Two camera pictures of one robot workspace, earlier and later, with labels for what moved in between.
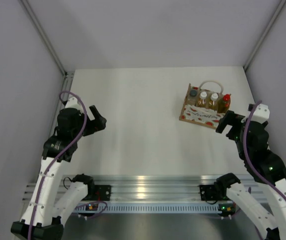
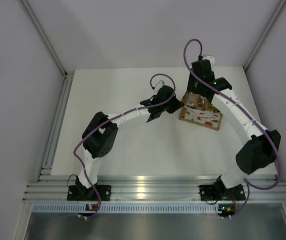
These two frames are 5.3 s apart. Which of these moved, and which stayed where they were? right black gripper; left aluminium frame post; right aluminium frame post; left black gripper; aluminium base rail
Moved: left black gripper; right black gripper
Stayed: left aluminium frame post; aluminium base rail; right aluminium frame post
